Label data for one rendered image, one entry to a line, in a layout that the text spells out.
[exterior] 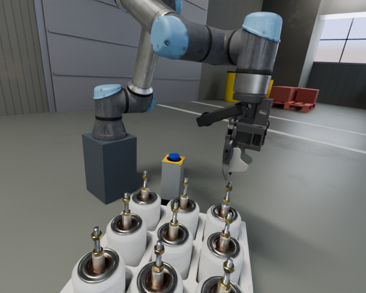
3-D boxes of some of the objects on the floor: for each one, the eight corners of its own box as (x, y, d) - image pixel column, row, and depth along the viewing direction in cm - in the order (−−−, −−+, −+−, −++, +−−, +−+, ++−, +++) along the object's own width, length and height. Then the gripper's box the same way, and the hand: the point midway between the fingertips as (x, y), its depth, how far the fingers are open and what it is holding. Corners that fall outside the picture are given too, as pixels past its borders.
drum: (228, 99, 563) (232, 71, 539) (243, 101, 538) (248, 72, 513) (219, 99, 529) (223, 70, 505) (235, 102, 504) (240, 71, 480)
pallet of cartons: (279, 102, 581) (283, 85, 565) (314, 107, 534) (320, 89, 518) (266, 106, 483) (271, 86, 467) (308, 113, 436) (315, 90, 420)
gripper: (271, 99, 39) (249, 195, 47) (275, 96, 49) (256, 175, 56) (227, 94, 43) (213, 183, 50) (239, 91, 52) (226, 167, 60)
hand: (226, 171), depth 54 cm, fingers open, 3 cm apart
